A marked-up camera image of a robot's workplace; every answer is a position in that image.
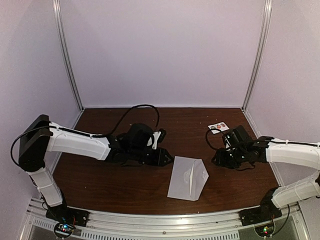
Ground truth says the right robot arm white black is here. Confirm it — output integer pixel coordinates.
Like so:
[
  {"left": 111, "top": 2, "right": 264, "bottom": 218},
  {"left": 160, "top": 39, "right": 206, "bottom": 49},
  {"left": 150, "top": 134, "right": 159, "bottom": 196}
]
[{"left": 211, "top": 125, "right": 320, "bottom": 221}]

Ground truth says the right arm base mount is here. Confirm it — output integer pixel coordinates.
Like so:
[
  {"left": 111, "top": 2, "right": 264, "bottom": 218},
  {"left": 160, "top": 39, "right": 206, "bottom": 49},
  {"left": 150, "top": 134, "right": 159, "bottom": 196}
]
[{"left": 239, "top": 206, "right": 282, "bottom": 226}]

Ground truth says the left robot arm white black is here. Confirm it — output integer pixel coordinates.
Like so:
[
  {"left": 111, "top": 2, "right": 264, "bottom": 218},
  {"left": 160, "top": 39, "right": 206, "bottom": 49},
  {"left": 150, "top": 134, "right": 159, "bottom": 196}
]
[{"left": 17, "top": 114, "right": 174, "bottom": 222}]

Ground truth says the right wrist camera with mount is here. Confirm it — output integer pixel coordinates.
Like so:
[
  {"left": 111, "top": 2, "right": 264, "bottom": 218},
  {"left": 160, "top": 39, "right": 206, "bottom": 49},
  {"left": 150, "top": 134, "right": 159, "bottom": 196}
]
[{"left": 222, "top": 134, "right": 232, "bottom": 148}]

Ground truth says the white envelope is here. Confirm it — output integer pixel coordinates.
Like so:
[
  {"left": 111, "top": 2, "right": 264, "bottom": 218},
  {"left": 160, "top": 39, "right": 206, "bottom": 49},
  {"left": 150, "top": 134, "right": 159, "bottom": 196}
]
[{"left": 167, "top": 156, "right": 209, "bottom": 202}]

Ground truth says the circuit board with leds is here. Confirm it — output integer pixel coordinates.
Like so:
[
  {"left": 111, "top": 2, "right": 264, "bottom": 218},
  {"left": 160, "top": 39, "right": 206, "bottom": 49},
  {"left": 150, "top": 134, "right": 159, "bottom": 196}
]
[
  {"left": 254, "top": 223, "right": 275, "bottom": 238},
  {"left": 53, "top": 223, "right": 76, "bottom": 238}
]

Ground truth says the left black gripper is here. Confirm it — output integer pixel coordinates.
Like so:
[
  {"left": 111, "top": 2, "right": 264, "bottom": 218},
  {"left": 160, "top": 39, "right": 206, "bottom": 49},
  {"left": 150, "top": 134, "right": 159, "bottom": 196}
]
[{"left": 129, "top": 146, "right": 174, "bottom": 168}]

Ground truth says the left black camera cable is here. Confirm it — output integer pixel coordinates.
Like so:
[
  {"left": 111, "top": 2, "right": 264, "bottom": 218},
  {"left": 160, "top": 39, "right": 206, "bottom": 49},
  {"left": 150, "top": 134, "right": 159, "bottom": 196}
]
[{"left": 10, "top": 104, "right": 161, "bottom": 173}]

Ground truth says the right circuit board with leds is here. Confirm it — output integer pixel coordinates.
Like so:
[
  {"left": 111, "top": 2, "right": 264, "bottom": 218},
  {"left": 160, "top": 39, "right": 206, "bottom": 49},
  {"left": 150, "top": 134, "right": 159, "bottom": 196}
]
[{"left": 254, "top": 223, "right": 275, "bottom": 238}]

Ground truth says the aluminium frame post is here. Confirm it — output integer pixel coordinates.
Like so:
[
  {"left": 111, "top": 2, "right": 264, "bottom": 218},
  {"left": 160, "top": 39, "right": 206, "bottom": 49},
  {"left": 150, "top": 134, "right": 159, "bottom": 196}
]
[
  {"left": 241, "top": 0, "right": 273, "bottom": 112},
  {"left": 52, "top": 0, "right": 84, "bottom": 112}
]

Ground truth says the black camera cable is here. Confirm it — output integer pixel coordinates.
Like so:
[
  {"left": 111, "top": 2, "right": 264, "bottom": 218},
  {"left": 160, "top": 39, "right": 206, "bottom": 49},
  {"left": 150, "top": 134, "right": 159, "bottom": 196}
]
[
  {"left": 10, "top": 104, "right": 161, "bottom": 173},
  {"left": 205, "top": 128, "right": 320, "bottom": 173}
]

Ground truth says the front aluminium rail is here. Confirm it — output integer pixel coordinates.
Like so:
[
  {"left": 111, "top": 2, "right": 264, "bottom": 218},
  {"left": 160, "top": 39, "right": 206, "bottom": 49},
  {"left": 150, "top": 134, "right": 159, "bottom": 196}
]
[{"left": 17, "top": 198, "right": 311, "bottom": 240}]

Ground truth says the sticker sheet with round stickers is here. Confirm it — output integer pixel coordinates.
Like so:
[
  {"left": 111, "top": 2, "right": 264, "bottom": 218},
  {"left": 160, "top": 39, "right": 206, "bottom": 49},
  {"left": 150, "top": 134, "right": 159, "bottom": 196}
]
[{"left": 208, "top": 122, "right": 230, "bottom": 134}]

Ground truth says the right aluminium frame post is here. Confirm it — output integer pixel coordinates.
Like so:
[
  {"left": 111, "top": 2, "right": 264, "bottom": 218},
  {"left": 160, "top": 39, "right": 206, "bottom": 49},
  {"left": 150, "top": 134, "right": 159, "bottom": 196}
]
[{"left": 241, "top": 0, "right": 273, "bottom": 112}]

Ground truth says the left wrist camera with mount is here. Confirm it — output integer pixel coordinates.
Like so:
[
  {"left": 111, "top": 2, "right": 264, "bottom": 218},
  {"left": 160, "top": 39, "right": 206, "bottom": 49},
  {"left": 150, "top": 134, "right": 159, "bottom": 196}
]
[{"left": 147, "top": 128, "right": 167, "bottom": 150}]

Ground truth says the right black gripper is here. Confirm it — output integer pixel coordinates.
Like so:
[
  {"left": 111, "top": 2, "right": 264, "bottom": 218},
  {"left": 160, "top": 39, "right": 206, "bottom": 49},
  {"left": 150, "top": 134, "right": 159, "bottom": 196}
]
[{"left": 211, "top": 147, "right": 247, "bottom": 170}]

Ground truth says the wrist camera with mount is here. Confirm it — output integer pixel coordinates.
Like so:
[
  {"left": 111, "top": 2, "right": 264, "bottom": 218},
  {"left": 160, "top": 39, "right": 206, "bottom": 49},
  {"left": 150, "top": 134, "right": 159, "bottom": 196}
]
[
  {"left": 147, "top": 128, "right": 167, "bottom": 150},
  {"left": 222, "top": 134, "right": 232, "bottom": 148}
]

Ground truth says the left circuit board with leds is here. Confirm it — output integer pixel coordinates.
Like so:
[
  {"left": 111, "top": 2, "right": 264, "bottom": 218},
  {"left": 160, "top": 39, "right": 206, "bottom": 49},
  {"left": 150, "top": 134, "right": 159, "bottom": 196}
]
[{"left": 53, "top": 223, "right": 76, "bottom": 238}]

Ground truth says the right black camera cable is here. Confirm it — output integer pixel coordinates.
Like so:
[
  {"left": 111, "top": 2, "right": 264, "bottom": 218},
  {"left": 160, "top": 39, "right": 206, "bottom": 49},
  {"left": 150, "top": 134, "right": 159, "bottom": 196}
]
[{"left": 205, "top": 128, "right": 320, "bottom": 173}]

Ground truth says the left aluminium frame post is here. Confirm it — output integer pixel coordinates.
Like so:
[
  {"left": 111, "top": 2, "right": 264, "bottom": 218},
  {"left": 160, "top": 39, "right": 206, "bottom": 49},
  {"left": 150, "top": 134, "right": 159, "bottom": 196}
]
[{"left": 52, "top": 0, "right": 84, "bottom": 112}]

